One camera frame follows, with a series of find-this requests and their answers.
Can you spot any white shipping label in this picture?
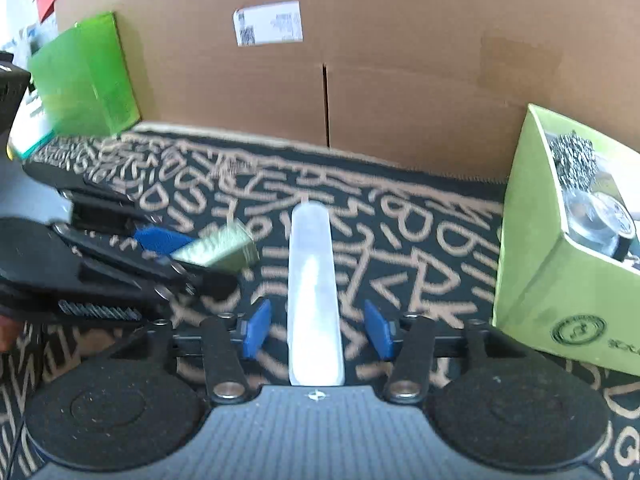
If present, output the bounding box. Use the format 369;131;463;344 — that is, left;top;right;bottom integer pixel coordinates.
232;0;304;47

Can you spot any black letter-patterned mat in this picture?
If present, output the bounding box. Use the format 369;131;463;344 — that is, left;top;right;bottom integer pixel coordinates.
0;122;640;480

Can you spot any tall green box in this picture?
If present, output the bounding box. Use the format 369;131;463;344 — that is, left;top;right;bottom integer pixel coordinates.
27;11;141;137

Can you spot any olive green tin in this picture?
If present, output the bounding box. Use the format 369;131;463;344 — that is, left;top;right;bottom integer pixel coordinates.
170;225;261;275

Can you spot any large cardboard box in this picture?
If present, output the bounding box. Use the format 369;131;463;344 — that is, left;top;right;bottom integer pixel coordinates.
52;0;640;183

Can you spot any white green carton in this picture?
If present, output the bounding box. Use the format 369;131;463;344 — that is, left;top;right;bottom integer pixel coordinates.
7;80;56;161

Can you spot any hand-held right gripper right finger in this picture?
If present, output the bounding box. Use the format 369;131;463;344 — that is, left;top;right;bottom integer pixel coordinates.
363;299;524;406

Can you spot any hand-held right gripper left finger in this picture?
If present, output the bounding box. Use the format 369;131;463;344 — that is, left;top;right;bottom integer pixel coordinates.
117;297;274;407

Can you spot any light green box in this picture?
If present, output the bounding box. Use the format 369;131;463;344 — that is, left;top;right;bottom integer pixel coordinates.
491;103;640;377

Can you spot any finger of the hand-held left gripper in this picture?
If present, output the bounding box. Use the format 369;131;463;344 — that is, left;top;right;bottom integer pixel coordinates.
50;222;240;303
22;162;196;257

